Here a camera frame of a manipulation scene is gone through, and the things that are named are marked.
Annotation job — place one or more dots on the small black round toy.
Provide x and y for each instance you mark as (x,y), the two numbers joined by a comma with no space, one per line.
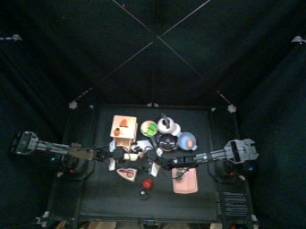
(144,193)

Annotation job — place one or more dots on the orange toy egg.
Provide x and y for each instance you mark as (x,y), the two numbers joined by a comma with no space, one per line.
(189,143)

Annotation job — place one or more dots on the metal frame corner bracket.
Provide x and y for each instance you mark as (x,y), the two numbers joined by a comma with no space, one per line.
(298,39)
(72,104)
(231,108)
(16,38)

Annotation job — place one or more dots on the white toy kettle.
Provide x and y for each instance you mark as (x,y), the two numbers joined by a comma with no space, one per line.
(167,126)

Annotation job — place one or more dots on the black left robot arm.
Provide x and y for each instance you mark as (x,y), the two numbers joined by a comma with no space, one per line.
(46,146)

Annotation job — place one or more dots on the red toy tomato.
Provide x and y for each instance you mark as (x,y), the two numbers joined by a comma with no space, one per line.
(147,183)

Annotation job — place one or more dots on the pink cutting board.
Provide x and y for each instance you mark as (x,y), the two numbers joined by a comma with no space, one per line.
(185,182)

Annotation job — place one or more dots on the black toy pot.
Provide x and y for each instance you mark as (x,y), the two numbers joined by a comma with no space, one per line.
(167,142)

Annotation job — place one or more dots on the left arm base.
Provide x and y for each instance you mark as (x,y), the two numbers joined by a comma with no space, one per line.
(73,167)

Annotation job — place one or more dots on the triangular white sandwich toy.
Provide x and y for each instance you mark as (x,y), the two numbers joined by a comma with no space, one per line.
(127,174)

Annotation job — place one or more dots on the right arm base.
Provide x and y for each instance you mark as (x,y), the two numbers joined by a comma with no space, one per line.
(227,172)

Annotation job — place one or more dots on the small orange toy fruit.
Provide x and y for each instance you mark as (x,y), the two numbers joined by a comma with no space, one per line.
(116,132)

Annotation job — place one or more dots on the black utensil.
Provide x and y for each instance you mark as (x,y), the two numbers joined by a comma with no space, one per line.
(180,173)

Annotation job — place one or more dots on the white label sticker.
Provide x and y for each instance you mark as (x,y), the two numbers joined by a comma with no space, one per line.
(235,206)

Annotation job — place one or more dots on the blue bowl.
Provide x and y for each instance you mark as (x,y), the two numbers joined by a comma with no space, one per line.
(185,140)

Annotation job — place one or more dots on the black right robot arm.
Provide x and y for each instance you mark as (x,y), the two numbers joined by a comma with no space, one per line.
(223,154)

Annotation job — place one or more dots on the bowl with green vegetables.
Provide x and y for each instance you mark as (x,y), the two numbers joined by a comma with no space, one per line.
(148,128)

